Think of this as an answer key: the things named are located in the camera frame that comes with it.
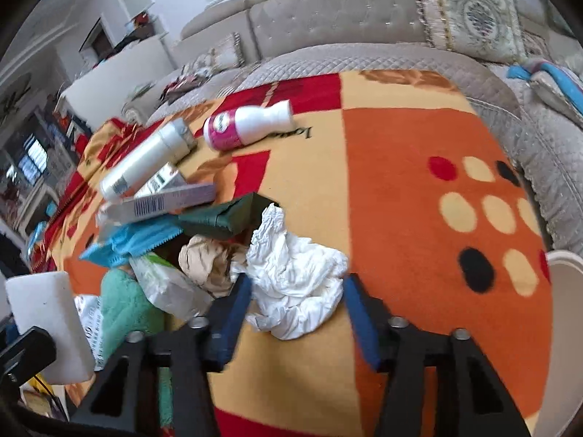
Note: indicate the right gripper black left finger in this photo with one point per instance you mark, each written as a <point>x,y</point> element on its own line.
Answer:
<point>124,399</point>

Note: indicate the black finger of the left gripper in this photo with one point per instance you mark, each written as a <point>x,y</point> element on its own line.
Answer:
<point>28,355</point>

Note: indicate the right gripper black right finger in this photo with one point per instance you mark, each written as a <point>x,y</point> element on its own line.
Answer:
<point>446,376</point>

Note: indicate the white foam block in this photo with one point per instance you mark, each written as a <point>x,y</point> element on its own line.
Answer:
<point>45,300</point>

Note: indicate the blue snack bag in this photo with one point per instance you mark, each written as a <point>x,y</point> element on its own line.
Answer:
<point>133,240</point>

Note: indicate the beige paper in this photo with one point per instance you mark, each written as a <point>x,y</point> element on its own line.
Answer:
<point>208,263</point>

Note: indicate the white tissue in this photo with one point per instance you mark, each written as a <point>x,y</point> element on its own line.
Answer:
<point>297,284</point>

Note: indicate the round white trash bin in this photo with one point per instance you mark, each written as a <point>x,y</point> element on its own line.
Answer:
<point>563,391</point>

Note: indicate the printed paper leaflet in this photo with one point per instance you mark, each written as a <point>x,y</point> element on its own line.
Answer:
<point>89,309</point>

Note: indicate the teal green towel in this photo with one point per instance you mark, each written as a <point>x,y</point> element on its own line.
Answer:
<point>124,309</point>

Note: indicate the clear plastic bag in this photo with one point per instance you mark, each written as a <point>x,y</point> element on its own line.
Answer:
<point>169,289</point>

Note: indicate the long white toothpaste box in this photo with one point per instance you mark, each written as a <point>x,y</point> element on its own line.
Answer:
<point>139,208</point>

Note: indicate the dark green paper packet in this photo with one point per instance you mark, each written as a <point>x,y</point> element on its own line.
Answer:
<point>226,220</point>

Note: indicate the orange red patterned blanket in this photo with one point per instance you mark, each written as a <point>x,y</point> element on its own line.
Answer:
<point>394,169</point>

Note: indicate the white thermos bottle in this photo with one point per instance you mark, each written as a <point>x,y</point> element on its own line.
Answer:
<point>169,144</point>

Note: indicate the pink white yogurt bottle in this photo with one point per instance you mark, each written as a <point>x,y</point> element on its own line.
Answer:
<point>246,125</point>

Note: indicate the colourful striped cloth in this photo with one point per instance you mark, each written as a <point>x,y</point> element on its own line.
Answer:
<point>556,86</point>

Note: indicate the small sofa cushion left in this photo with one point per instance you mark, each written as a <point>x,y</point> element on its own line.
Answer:
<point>224,55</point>

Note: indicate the ornate embroidered cushion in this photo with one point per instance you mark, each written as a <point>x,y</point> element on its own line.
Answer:
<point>488,30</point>

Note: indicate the beige tufted sofa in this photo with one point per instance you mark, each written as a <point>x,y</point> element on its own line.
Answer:
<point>289,39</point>

